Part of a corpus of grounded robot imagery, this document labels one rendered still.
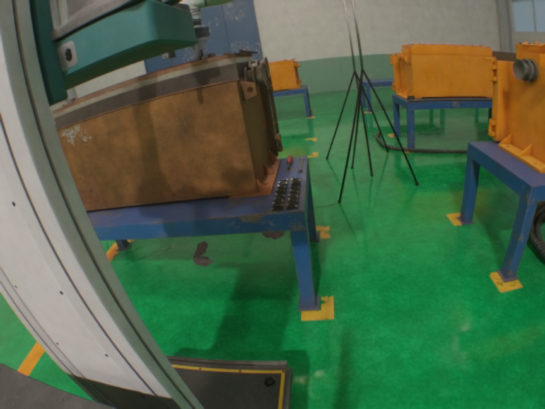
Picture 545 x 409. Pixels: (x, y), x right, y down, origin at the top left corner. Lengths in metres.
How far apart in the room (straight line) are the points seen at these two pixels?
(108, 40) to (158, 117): 1.19
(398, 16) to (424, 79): 7.12
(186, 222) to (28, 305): 1.02
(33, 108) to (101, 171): 1.51
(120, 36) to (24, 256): 0.37
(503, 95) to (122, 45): 2.25
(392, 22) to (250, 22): 4.78
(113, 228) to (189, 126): 0.73
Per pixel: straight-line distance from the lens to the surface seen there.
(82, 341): 0.65
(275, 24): 10.70
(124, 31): 0.41
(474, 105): 4.34
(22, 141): 0.41
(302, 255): 1.49
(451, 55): 4.39
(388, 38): 11.00
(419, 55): 4.20
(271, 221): 1.39
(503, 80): 2.34
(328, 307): 1.74
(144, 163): 1.71
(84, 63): 0.45
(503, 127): 2.40
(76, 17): 0.46
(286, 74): 6.71
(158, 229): 1.62
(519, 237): 1.90
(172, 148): 1.60
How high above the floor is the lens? 1.28
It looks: 26 degrees down
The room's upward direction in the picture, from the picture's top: 10 degrees counter-clockwise
